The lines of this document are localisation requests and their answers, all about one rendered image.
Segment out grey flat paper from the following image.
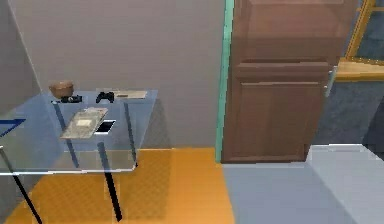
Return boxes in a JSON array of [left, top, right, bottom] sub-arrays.
[[114, 89, 148, 100]]

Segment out black game controller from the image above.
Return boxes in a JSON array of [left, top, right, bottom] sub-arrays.
[[95, 91, 115, 104]]

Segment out black phone with white rim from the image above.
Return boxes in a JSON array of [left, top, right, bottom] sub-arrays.
[[94, 119, 117, 136]]

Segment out brown wooden door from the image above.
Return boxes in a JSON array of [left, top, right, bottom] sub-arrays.
[[220, 0, 360, 164]]

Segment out grey book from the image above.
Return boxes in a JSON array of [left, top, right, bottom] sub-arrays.
[[59, 106, 109, 140]]

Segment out brown bowl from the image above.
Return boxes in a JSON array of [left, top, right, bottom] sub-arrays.
[[48, 79, 75, 99]]

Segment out glass table with black legs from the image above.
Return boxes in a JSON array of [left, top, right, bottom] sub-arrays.
[[0, 88, 159, 224]]

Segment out teal door frame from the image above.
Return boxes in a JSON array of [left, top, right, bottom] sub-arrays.
[[214, 0, 235, 164]]

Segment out black camera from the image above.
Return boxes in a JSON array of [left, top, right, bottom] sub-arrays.
[[60, 95, 83, 104]]

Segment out grey door handle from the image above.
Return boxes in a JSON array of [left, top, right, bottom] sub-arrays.
[[324, 65, 338, 98]]

